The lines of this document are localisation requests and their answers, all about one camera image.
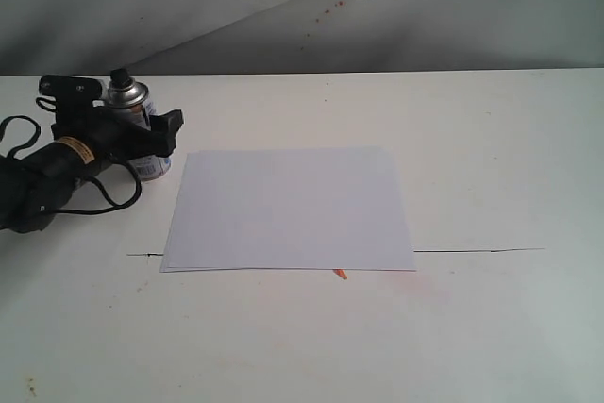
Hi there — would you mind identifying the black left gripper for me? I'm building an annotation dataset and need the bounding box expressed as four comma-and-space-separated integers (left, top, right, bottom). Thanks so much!
49, 100, 183, 172

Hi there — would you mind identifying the white paper sheet stack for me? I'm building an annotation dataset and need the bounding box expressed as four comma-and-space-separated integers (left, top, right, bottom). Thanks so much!
161, 146, 415, 272

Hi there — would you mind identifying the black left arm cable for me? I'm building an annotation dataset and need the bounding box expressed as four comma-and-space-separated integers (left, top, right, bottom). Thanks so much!
0, 114, 143, 216

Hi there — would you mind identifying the white backdrop sheet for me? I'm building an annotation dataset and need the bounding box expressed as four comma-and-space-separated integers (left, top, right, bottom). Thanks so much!
1, 0, 603, 76

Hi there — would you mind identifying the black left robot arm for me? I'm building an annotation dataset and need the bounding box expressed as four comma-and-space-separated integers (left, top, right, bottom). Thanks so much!
1, 105, 184, 233

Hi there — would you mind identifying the white spray paint can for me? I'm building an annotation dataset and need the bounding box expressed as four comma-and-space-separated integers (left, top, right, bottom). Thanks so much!
104, 68, 171, 181

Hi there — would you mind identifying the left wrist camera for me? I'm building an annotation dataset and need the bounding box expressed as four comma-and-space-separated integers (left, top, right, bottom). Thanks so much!
35, 75, 105, 114

